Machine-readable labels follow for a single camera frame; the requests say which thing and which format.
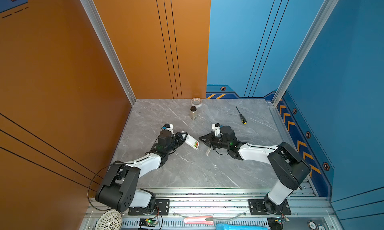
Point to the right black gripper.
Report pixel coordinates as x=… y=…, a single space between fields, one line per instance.
x=209 y=143

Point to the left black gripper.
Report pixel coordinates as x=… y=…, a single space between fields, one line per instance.
x=178 y=137

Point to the white remote control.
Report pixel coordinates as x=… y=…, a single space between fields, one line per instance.
x=192 y=142

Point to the black yellow screwdriver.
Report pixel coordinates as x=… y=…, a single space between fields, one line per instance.
x=243 y=119

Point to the white battery cover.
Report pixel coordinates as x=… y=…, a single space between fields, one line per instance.
x=208 y=151

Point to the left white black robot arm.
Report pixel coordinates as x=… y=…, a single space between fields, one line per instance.
x=118 y=189

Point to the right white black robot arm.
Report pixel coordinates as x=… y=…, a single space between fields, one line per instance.
x=290 y=168

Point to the small brown-capped jar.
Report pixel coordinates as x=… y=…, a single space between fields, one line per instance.
x=193 y=112

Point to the pink box cutter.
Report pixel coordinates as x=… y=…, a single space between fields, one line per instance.
x=204 y=220

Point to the green circuit board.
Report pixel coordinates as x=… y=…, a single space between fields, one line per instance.
x=148 y=223

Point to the cyan cylinder object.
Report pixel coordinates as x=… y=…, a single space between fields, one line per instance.
x=223 y=226

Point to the white mesh basket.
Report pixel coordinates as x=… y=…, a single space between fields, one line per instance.
x=110 y=220

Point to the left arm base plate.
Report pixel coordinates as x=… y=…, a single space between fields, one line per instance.
x=159 y=206

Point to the aluminium rail frame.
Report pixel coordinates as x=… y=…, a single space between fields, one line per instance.
x=230 y=206

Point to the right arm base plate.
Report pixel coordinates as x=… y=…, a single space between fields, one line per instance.
x=267 y=207

